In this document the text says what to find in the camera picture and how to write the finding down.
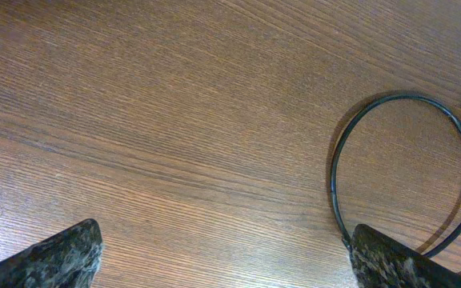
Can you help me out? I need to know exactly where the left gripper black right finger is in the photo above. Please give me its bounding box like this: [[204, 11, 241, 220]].
[[350, 224, 461, 288]]

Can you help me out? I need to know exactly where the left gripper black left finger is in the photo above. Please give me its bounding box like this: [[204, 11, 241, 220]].
[[0, 218, 103, 288]]

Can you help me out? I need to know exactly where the black USB cable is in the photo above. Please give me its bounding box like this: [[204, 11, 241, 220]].
[[329, 93, 461, 281]]

